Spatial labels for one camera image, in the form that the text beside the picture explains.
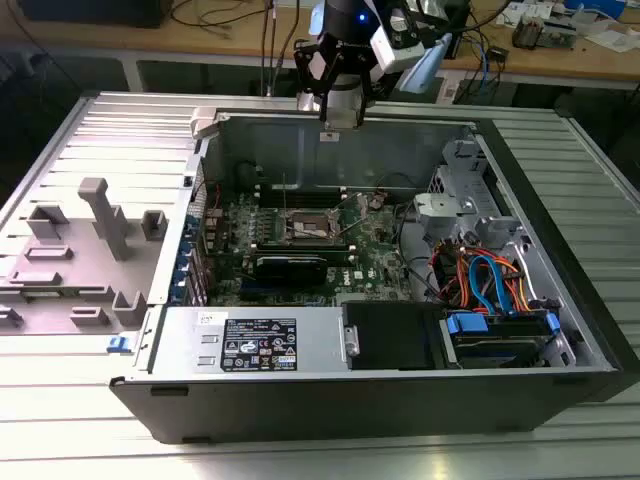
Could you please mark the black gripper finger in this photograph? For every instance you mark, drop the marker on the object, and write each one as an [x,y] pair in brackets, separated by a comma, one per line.
[325,110]
[362,112]

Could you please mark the silver CPU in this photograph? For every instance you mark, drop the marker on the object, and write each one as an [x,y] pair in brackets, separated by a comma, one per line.
[342,119]

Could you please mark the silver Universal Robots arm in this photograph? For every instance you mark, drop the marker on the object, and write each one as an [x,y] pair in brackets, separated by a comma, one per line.
[424,67]

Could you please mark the black RAM slot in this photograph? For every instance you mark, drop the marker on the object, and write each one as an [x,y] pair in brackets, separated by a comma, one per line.
[310,190]
[310,200]

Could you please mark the CPU socket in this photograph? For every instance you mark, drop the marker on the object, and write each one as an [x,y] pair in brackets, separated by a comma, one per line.
[310,225]

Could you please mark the round coin battery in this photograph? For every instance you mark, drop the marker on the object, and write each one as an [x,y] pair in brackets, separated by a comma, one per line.
[377,202]

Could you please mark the grey case latch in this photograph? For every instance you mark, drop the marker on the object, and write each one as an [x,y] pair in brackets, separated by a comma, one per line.
[205,122]

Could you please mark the green motherboard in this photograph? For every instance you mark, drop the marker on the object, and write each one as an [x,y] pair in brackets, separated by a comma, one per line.
[370,250]

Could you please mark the small black box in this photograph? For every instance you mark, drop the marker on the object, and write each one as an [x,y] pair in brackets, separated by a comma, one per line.
[498,52]

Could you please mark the black graphics card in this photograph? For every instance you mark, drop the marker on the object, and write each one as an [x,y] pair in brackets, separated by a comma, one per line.
[290,272]

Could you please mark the white printed papers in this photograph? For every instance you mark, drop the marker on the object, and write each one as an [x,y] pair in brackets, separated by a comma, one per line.
[525,9]

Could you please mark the metal heat sink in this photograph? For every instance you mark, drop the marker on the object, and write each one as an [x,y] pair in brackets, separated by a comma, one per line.
[526,32]

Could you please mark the green circuit board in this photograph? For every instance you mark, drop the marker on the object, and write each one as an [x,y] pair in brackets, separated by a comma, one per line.
[557,36]

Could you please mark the wooden desk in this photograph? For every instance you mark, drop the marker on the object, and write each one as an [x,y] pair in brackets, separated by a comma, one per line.
[100,37]

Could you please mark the large black computer box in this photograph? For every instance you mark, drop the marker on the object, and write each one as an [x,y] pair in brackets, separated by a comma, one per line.
[90,12]

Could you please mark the white paper sheet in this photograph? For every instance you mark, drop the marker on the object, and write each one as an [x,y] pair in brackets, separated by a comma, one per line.
[612,40]

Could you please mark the hard disk in blue carrier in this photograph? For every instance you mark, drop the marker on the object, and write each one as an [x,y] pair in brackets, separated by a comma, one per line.
[495,345]

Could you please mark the silver power supply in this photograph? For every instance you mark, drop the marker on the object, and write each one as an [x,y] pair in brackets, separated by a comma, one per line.
[185,350]

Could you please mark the grey parts rack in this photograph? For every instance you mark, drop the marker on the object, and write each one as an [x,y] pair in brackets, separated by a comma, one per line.
[85,270]

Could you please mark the black open PC case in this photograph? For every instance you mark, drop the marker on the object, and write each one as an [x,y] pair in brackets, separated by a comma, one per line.
[300,410]

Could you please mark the small blue clip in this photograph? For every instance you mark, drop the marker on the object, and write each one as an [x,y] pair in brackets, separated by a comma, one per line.
[119,344]

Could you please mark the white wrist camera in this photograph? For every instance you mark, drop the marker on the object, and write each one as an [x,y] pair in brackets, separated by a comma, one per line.
[395,47]

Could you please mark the silver metal bracket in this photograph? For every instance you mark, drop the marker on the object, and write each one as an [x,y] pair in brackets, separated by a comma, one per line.
[440,205]

